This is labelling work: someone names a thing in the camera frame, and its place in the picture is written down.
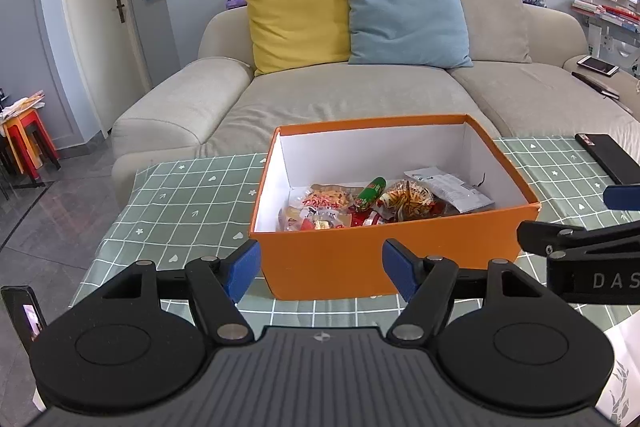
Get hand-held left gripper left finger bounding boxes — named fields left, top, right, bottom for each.
left=97, top=238, right=263, bottom=343

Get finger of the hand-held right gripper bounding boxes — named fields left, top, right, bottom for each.
left=516, top=219, right=640, bottom=260
left=602, top=184, right=640, bottom=210

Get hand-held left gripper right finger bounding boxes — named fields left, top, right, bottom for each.
left=382, top=238, right=546, bottom=343

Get long red packet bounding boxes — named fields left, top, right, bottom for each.
left=350, top=207, right=401, bottom=228

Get crispy noodle snack packet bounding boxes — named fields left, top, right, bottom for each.
left=377, top=179, right=436, bottom=223

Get orange cardboard box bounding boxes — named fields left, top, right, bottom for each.
left=248, top=113, right=542, bottom=302

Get clear red pastry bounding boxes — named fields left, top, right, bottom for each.
left=280, top=204, right=353, bottom=233

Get green sausage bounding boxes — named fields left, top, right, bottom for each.
left=356, top=177, right=387, bottom=212

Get clear packet of white balls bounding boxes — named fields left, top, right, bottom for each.
left=432, top=181, right=496, bottom=214

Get peanut snack packet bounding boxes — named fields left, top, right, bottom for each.
left=302, top=183, right=358, bottom=212

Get white folded papers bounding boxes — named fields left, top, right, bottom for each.
left=602, top=319, right=640, bottom=427

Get green checked tablecloth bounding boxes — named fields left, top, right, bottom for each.
left=65, top=134, right=640, bottom=348

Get black remote control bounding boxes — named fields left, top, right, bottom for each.
left=571, top=71, right=621, bottom=100

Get white-edged smartphone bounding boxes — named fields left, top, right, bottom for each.
left=576, top=55, right=620, bottom=76

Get beige sofa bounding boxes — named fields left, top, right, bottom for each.
left=110, top=0, right=640, bottom=208

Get upright black smartphone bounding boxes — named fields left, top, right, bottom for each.
left=0, top=285, right=48, bottom=355

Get beige pillow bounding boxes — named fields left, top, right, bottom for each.
left=429, top=0, right=533, bottom=64

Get red plastic stool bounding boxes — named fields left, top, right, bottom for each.
left=10, top=109, right=61, bottom=180

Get blue pillow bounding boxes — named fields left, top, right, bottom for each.
left=342, top=0, right=474, bottom=70

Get yellow pillow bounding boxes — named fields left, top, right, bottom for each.
left=240, top=0, right=351, bottom=76

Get pile of papers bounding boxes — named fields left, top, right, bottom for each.
left=0, top=92, right=47, bottom=122

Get white door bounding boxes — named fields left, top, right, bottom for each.
left=55, top=0, right=153, bottom=138

